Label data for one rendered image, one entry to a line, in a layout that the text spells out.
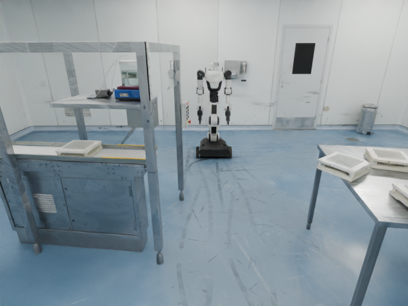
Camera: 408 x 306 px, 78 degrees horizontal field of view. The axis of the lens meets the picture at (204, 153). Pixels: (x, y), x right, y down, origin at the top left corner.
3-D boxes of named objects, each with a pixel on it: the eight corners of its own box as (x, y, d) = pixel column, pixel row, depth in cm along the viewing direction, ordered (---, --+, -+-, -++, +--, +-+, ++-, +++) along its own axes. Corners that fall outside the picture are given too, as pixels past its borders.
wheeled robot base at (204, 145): (198, 144, 471) (198, 127, 458) (226, 144, 471) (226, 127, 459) (198, 158, 412) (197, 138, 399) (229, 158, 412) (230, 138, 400)
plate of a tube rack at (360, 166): (371, 165, 170) (371, 162, 169) (353, 174, 157) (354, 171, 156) (336, 153, 188) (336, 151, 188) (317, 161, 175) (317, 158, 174)
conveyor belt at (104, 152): (157, 156, 209) (157, 150, 207) (148, 169, 186) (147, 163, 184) (8, 150, 222) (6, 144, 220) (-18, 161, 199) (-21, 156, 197)
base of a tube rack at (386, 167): (400, 159, 191) (401, 156, 190) (413, 173, 170) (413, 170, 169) (363, 155, 199) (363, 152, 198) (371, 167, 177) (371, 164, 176)
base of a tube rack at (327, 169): (369, 172, 172) (370, 168, 171) (351, 181, 159) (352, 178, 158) (334, 159, 190) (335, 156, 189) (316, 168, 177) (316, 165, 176)
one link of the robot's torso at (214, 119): (208, 125, 414) (208, 96, 413) (219, 125, 415) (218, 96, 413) (208, 124, 399) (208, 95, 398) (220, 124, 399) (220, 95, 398)
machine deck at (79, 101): (157, 100, 197) (156, 95, 195) (141, 111, 162) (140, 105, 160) (82, 99, 203) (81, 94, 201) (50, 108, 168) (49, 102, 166)
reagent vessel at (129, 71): (146, 84, 186) (144, 57, 179) (139, 87, 172) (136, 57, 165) (126, 84, 187) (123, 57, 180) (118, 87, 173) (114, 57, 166)
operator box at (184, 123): (189, 123, 280) (188, 100, 271) (186, 128, 265) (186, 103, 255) (184, 123, 281) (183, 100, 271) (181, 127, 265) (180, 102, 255)
